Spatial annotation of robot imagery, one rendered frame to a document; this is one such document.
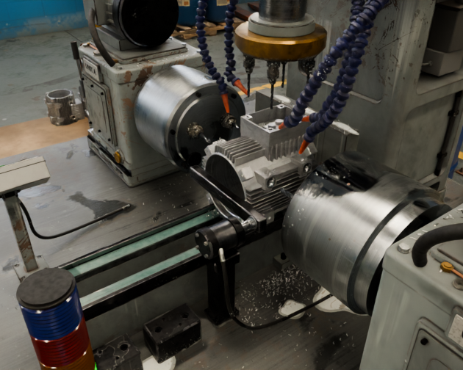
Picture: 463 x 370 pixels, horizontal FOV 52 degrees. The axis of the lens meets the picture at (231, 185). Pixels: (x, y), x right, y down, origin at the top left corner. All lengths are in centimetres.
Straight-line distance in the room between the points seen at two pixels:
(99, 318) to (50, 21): 573
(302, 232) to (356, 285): 13
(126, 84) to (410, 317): 92
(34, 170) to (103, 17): 54
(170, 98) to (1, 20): 528
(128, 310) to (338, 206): 46
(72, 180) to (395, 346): 109
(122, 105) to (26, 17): 514
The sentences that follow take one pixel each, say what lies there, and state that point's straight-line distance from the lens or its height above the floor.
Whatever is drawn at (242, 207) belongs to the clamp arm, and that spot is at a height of 103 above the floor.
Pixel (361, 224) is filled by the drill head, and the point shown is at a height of 113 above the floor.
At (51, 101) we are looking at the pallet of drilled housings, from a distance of 345.
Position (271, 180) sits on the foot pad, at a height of 106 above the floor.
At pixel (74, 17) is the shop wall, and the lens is 658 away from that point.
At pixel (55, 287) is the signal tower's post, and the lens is 55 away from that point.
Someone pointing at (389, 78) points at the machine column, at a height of 124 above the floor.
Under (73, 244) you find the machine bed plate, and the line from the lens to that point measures 128.
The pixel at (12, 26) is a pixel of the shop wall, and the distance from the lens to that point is 642.
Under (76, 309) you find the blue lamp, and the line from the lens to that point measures 56.
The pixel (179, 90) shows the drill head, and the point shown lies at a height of 115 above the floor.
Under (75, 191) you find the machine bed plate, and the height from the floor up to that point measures 80.
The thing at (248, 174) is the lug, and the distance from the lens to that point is 95.
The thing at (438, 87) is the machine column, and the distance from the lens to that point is 115.
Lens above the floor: 158
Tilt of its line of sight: 33 degrees down
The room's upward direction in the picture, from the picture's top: straight up
